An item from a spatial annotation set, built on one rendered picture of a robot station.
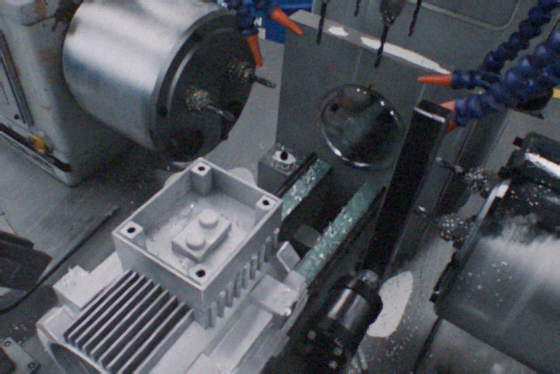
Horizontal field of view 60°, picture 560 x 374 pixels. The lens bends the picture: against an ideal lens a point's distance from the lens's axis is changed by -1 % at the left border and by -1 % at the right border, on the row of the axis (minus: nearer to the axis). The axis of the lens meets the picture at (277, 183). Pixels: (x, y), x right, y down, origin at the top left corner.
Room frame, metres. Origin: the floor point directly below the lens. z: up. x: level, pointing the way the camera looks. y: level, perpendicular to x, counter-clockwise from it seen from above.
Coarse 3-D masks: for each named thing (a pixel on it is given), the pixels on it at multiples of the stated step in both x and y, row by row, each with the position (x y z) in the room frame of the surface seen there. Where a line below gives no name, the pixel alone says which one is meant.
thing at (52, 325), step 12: (276, 252) 0.29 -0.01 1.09; (288, 252) 0.30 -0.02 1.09; (276, 264) 0.29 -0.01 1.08; (288, 264) 0.29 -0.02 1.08; (48, 312) 0.21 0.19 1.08; (60, 312) 0.20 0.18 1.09; (36, 324) 0.20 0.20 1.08; (48, 324) 0.19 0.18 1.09; (60, 324) 0.19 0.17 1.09; (48, 336) 0.19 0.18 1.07; (60, 336) 0.19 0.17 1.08
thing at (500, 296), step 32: (512, 160) 0.41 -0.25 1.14; (544, 160) 0.39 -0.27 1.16; (480, 192) 0.45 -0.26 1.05; (512, 192) 0.35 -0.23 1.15; (544, 192) 0.35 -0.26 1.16; (448, 224) 0.37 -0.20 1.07; (480, 224) 0.33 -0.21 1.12; (512, 224) 0.32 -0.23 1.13; (544, 224) 0.32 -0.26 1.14; (480, 256) 0.31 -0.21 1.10; (512, 256) 0.30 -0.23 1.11; (544, 256) 0.30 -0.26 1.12; (448, 288) 0.30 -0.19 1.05; (480, 288) 0.29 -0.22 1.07; (512, 288) 0.28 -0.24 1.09; (544, 288) 0.27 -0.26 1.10; (448, 320) 0.30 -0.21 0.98; (480, 320) 0.28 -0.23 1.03; (512, 320) 0.27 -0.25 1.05; (544, 320) 0.26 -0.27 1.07; (512, 352) 0.26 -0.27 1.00; (544, 352) 0.24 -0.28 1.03
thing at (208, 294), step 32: (160, 192) 0.31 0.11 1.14; (192, 192) 0.34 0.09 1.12; (224, 192) 0.34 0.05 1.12; (256, 192) 0.32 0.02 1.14; (128, 224) 0.26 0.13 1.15; (160, 224) 0.29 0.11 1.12; (192, 224) 0.29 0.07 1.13; (224, 224) 0.29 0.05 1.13; (256, 224) 0.30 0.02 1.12; (128, 256) 0.25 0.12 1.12; (160, 256) 0.26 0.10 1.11; (192, 256) 0.25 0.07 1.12; (224, 256) 0.26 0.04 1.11; (256, 256) 0.27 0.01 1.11; (192, 288) 0.21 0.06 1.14; (224, 288) 0.23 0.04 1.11
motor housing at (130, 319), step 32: (128, 288) 0.23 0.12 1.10; (160, 288) 0.23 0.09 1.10; (96, 320) 0.19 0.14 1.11; (128, 320) 0.19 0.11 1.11; (160, 320) 0.20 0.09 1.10; (192, 320) 0.21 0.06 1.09; (224, 320) 0.22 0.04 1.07; (256, 320) 0.23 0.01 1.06; (288, 320) 0.26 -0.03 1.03; (64, 352) 0.20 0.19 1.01; (96, 352) 0.16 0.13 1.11; (128, 352) 0.17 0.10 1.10; (160, 352) 0.18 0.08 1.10; (192, 352) 0.19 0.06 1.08; (224, 352) 0.20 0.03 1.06; (256, 352) 0.21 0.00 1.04
